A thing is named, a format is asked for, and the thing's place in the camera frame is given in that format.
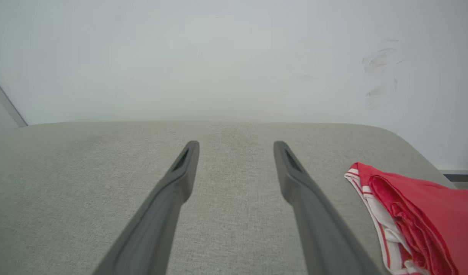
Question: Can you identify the dark grey wall baseboard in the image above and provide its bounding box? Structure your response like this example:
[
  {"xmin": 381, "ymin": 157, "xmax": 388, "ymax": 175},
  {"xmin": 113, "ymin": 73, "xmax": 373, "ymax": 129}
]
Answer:
[{"xmin": 439, "ymin": 170, "xmax": 468, "ymax": 183}]

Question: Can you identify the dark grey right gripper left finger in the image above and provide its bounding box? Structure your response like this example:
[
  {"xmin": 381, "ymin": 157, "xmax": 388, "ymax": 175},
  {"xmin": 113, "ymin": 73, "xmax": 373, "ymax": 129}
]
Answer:
[{"xmin": 92, "ymin": 140, "xmax": 200, "ymax": 275}]

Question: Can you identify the grey metal frame strip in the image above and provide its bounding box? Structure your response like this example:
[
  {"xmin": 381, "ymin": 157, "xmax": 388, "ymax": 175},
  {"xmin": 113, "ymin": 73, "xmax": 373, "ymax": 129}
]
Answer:
[{"xmin": 0, "ymin": 71, "xmax": 28, "ymax": 128}]

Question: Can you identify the red shirt with white sleeves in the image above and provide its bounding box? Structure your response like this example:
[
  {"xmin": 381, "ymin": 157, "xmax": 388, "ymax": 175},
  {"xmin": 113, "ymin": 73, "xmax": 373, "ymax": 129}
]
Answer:
[{"xmin": 344, "ymin": 162, "xmax": 468, "ymax": 275}]

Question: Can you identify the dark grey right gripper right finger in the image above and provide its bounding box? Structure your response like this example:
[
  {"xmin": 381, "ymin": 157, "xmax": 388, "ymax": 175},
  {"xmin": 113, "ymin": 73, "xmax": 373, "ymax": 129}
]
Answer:
[{"xmin": 273, "ymin": 140, "xmax": 384, "ymax": 275}]

